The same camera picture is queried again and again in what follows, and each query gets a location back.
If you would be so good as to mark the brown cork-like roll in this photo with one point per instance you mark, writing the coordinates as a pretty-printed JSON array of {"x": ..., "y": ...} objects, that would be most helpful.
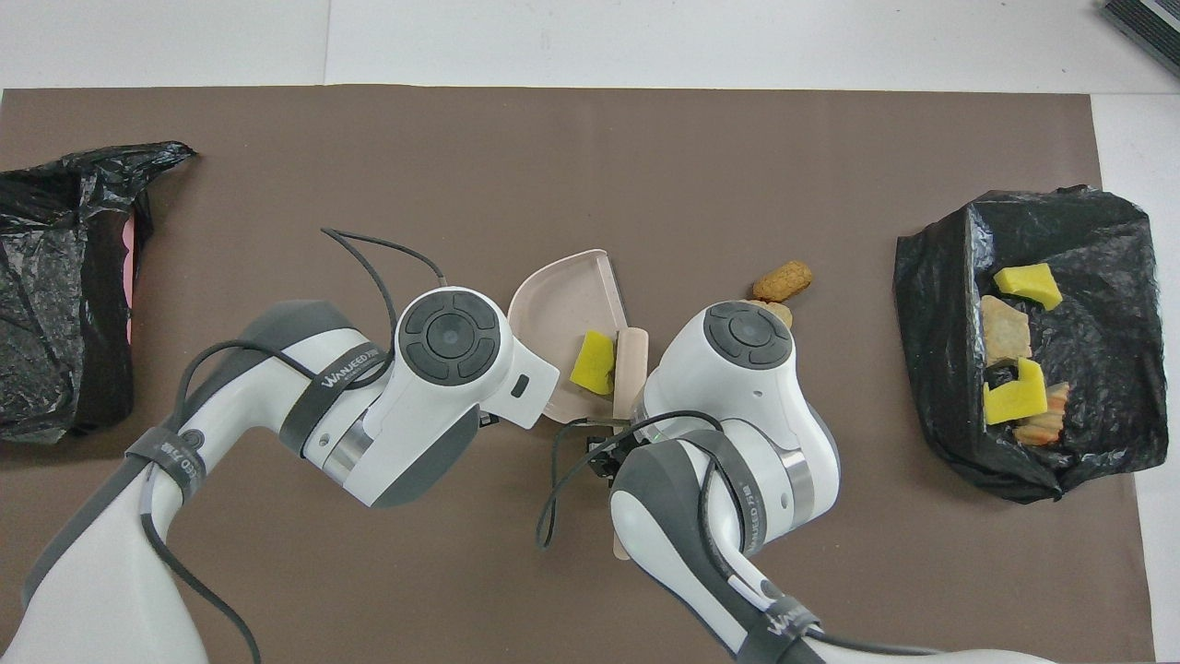
[{"x": 784, "y": 279}]

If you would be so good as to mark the notched green yellow sponge piece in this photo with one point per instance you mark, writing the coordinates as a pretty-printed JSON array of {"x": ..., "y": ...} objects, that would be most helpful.
[{"x": 1014, "y": 401}]

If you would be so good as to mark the grey ribbed device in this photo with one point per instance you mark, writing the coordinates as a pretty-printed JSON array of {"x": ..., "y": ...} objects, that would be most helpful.
[{"x": 1148, "y": 23}]

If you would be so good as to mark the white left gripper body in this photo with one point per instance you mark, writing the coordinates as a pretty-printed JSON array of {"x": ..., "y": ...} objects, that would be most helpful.
[{"x": 530, "y": 383}]

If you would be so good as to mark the orange striped sponge piece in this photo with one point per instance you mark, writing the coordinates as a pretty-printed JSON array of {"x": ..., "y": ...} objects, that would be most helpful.
[{"x": 1046, "y": 427}]

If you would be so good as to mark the beige plastic dustpan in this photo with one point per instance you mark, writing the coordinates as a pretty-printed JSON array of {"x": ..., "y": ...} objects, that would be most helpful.
[{"x": 553, "y": 314}]

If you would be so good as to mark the beige hand brush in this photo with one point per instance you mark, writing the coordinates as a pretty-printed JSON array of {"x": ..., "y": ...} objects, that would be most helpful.
[{"x": 631, "y": 369}]

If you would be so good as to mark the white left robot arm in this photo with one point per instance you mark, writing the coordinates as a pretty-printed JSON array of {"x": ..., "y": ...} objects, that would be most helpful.
[{"x": 92, "y": 572}]

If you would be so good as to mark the tan crumbly sponge piece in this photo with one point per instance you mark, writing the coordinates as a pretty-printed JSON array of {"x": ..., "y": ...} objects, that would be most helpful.
[{"x": 782, "y": 312}]

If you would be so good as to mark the pale orange sponge piece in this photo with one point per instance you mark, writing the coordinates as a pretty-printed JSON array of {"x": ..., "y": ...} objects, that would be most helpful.
[{"x": 1005, "y": 332}]

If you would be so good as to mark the black bag lined pink bin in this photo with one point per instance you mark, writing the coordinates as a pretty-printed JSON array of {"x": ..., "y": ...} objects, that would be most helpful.
[{"x": 55, "y": 277}]

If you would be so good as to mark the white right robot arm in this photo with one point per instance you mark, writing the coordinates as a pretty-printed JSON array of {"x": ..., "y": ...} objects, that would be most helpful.
[{"x": 728, "y": 443}]

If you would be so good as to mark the small yellow green sponge block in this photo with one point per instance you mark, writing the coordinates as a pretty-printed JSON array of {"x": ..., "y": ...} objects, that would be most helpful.
[{"x": 592, "y": 364}]

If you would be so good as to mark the brown table mat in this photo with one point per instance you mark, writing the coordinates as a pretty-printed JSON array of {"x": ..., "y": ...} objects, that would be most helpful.
[{"x": 553, "y": 138}]

